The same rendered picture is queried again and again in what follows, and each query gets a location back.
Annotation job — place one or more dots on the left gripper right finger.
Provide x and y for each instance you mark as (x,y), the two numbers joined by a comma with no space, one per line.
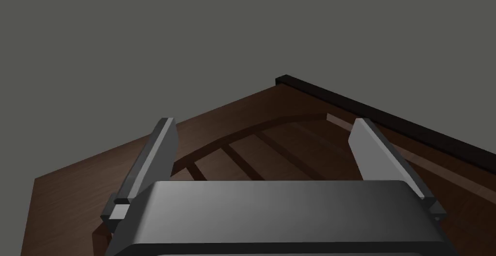
(381,159)

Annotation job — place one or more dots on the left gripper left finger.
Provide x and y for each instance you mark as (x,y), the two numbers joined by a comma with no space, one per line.
(155,159)

